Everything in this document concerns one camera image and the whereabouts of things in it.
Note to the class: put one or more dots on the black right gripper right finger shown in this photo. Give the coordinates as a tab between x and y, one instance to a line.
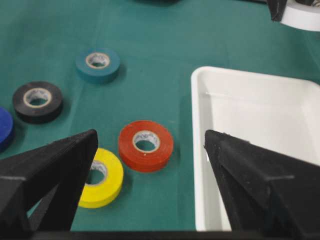
264	190

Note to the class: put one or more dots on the black tape roll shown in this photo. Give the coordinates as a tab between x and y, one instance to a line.
38	102

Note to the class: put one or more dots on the teal tape roll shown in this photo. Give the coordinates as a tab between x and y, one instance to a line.
97	65

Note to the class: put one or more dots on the white tape roll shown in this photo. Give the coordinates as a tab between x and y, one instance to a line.
302	16

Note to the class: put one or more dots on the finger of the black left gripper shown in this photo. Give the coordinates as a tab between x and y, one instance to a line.
276	8

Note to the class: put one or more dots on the yellow tape roll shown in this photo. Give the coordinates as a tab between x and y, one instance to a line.
104	192

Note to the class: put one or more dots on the blue tape roll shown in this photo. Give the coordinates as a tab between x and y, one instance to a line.
6	129

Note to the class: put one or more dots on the red tape roll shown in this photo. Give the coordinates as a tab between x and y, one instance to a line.
145	146

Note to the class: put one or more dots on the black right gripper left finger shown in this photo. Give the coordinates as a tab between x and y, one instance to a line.
40	189

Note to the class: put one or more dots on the white plastic case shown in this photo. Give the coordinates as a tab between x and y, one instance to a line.
278	113

